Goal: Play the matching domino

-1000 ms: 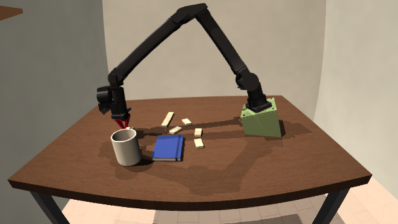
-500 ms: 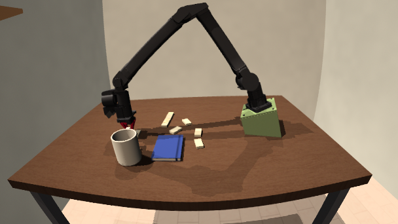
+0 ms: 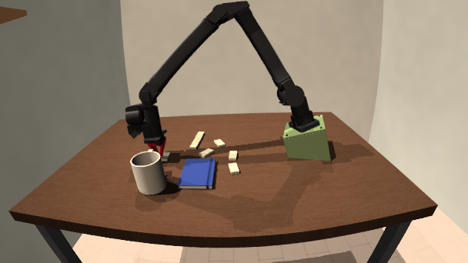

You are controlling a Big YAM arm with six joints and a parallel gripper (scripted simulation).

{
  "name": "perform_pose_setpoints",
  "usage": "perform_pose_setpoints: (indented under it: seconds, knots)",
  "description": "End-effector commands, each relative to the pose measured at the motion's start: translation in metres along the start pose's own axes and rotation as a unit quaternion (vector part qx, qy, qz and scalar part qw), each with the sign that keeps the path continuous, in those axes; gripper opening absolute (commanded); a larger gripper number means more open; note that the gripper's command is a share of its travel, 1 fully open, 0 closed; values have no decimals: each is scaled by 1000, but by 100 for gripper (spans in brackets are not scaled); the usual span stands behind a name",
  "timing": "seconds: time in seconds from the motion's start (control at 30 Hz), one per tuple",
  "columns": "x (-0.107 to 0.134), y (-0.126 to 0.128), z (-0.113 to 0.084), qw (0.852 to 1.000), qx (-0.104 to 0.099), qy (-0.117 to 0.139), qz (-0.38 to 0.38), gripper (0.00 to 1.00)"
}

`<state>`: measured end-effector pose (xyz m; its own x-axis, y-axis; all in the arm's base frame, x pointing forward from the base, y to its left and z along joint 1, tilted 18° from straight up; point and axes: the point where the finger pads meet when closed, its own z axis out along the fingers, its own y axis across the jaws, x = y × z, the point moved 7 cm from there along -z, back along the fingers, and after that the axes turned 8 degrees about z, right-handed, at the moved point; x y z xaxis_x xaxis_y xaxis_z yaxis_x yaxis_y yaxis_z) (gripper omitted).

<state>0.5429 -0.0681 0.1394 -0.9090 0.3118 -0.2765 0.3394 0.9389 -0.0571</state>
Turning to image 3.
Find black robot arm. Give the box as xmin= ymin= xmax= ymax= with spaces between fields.
xmin=125 ymin=1 xmax=320 ymax=138

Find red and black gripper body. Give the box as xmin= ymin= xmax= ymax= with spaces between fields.
xmin=144 ymin=119 xmax=166 ymax=146

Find white mug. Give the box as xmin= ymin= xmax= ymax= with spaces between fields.
xmin=130 ymin=149 xmax=166 ymax=195

